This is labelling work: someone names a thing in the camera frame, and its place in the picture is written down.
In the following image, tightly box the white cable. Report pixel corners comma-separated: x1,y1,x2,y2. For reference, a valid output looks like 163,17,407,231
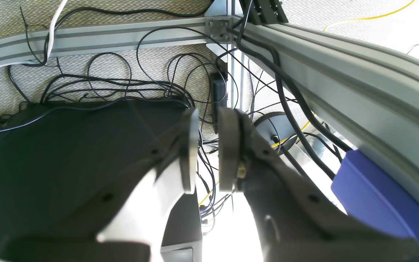
0,0,68,80

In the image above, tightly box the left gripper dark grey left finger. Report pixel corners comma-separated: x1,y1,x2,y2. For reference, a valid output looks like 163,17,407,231
0,108,199,262

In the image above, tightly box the yellow cable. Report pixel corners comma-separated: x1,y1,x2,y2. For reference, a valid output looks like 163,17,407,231
199,0,415,208

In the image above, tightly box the black power adapter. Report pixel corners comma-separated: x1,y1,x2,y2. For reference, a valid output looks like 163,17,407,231
209,72,227,134

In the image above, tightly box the blue plastic block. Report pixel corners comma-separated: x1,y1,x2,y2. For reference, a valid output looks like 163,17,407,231
331,150,419,242

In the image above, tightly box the aluminium frame rail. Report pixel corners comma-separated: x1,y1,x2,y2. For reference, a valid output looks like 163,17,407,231
0,16,419,202

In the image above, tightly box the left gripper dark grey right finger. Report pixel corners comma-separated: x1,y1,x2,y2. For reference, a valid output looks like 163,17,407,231
218,108,419,262

